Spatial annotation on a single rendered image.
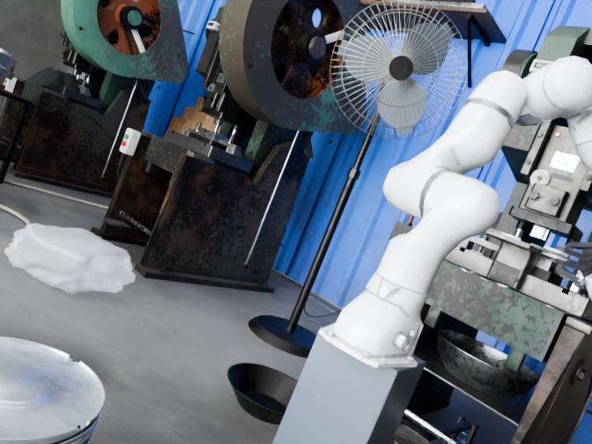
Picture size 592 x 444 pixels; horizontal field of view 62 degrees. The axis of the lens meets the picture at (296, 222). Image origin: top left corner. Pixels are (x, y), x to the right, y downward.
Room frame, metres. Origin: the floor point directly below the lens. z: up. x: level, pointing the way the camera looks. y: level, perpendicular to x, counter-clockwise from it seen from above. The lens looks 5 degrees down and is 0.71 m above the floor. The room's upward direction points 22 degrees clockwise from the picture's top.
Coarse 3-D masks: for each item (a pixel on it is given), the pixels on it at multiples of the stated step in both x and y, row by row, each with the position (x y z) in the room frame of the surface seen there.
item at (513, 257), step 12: (504, 240) 1.45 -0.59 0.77; (516, 240) 1.36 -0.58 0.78; (504, 252) 1.49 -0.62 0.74; (516, 252) 1.47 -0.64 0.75; (528, 252) 1.45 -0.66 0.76; (540, 252) 1.41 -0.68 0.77; (492, 264) 1.50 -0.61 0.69; (504, 264) 1.48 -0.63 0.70; (516, 264) 1.46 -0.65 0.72; (528, 264) 1.45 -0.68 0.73; (492, 276) 1.49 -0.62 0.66; (504, 276) 1.47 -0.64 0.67; (516, 276) 1.45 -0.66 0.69; (516, 288) 1.45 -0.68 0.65
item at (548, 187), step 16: (560, 128) 1.58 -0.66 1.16; (560, 144) 1.57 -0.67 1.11; (544, 160) 1.58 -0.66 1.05; (560, 160) 1.55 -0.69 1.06; (576, 160) 1.53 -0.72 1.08; (544, 176) 1.56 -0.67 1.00; (560, 176) 1.54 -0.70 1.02; (576, 176) 1.52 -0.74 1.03; (528, 192) 1.59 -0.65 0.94; (544, 192) 1.53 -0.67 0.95; (560, 192) 1.50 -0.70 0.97; (576, 192) 1.50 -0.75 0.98; (528, 208) 1.57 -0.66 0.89; (544, 208) 1.52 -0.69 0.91; (560, 208) 1.50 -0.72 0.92; (576, 208) 1.53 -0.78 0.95
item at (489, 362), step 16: (448, 336) 1.75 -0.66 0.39; (464, 336) 1.78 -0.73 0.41; (448, 352) 1.55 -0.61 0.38; (464, 352) 1.49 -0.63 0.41; (480, 352) 1.76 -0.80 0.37; (496, 352) 1.75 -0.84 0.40; (448, 368) 1.57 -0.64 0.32; (464, 368) 1.49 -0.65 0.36; (480, 368) 1.47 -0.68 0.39; (496, 368) 1.45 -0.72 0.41; (528, 368) 1.64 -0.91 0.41; (480, 384) 1.49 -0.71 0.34; (496, 384) 1.46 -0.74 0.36; (512, 384) 1.46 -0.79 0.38; (528, 384) 1.47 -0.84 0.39
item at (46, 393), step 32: (0, 352) 0.81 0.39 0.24; (32, 352) 0.85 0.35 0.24; (64, 352) 0.88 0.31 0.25; (0, 384) 0.72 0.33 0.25; (32, 384) 0.75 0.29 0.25; (64, 384) 0.79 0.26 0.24; (96, 384) 0.83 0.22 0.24; (0, 416) 0.66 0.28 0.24; (32, 416) 0.68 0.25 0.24; (64, 416) 0.71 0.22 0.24; (96, 416) 0.74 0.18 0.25
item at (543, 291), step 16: (448, 256) 1.62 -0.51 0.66; (464, 256) 1.59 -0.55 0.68; (480, 256) 1.56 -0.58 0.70; (480, 272) 1.54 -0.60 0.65; (512, 288) 1.48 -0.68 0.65; (528, 288) 1.45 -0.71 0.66; (544, 288) 1.43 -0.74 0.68; (560, 288) 1.40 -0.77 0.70; (560, 304) 1.39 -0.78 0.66; (576, 304) 1.37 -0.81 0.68
